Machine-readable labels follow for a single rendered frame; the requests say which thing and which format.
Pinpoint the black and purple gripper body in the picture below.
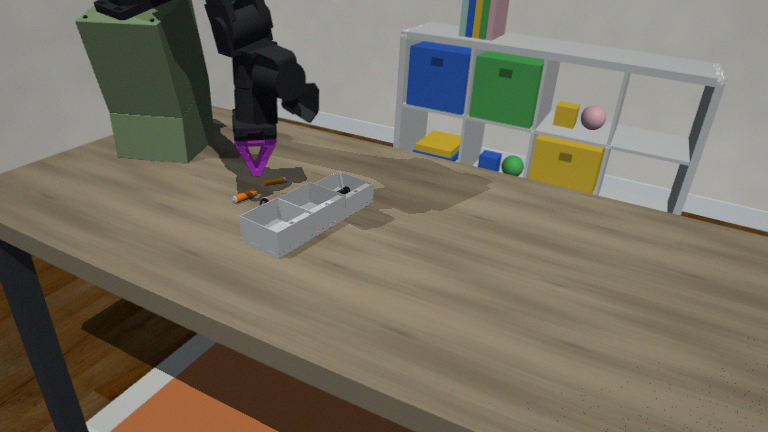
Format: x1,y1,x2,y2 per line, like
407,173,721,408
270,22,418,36
232,86,277,141

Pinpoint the orange battery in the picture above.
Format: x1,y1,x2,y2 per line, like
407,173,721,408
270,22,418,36
231,189,257,204
263,177,286,186

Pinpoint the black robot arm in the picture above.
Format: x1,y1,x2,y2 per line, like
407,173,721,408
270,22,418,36
94,0,319,124

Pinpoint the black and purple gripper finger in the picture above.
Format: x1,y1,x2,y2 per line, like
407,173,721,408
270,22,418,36
234,138,277,177
246,146,266,168

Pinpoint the grey three-compartment bin rack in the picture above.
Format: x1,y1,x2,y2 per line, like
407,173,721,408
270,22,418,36
239,171,374,259

